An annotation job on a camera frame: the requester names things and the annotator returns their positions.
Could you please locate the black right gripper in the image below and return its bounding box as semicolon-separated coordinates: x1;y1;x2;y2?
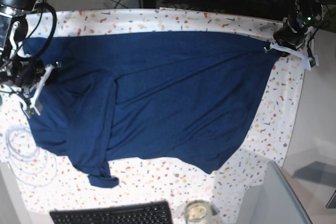
1;60;57;89

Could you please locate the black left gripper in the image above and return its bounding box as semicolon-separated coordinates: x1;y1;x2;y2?
273;19;308;50

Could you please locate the dark blue t-shirt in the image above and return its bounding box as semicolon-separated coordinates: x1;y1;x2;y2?
28;31;280;188

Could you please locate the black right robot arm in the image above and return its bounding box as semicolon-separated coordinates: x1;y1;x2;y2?
1;0;57;89

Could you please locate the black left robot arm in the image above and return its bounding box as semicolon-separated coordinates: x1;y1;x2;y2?
272;0;330;62

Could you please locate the terrazzo patterned table cloth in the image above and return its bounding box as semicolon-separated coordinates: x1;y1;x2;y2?
1;8;304;223

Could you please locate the black computer keyboard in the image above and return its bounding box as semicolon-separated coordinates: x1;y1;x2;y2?
49;201;173;224

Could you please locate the clear glass jar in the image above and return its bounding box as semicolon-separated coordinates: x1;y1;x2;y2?
184;200;213;224

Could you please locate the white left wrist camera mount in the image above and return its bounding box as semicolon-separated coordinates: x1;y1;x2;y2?
264;42;319;71

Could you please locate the coiled white cable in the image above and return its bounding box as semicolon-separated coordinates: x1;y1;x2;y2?
5;125;57;187

